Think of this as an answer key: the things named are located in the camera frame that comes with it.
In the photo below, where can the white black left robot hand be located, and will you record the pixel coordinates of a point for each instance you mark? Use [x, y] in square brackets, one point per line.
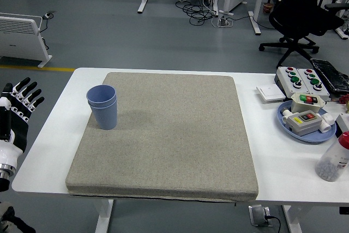
[16, 124]

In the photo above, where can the blue ribbed plastic cup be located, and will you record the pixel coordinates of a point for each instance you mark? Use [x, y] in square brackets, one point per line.
[106, 118]
[102, 99]

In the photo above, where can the grey push-button control box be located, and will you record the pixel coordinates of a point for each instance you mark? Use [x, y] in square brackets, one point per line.
[286, 83]
[316, 87]

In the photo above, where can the white table leg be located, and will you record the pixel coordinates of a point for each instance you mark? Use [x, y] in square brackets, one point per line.
[293, 219]
[103, 216]

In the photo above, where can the grey-brown fabric mat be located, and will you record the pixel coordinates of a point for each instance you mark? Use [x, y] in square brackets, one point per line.
[177, 134]

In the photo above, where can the white floor power strip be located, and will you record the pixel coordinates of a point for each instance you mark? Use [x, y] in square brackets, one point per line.
[223, 22]

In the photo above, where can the white pipe fitting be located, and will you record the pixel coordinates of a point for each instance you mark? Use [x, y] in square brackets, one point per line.
[286, 114]
[327, 124]

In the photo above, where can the small brown basket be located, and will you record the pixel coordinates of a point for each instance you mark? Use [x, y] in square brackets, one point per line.
[267, 8]

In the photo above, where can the black office chair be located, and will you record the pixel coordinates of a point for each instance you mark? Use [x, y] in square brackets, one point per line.
[300, 12]

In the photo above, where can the blue round plate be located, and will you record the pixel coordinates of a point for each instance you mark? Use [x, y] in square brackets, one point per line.
[321, 136]

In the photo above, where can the clear bottle with red cap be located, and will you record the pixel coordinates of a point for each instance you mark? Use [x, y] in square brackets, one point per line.
[332, 162]

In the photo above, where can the black wrapped keyboard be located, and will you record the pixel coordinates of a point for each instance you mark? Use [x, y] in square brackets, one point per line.
[331, 74]

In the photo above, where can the white box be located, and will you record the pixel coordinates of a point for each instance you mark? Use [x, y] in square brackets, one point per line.
[344, 124]

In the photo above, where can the black table control panel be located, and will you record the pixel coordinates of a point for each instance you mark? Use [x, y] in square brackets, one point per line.
[344, 210]

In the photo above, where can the white wall switch plate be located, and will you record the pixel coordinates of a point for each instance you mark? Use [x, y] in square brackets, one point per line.
[270, 94]

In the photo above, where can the grey switch box yellow label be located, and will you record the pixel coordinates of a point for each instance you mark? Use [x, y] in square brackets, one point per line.
[304, 124]

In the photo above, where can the white switch box coloured buttons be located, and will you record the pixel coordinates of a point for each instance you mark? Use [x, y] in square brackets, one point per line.
[305, 104]

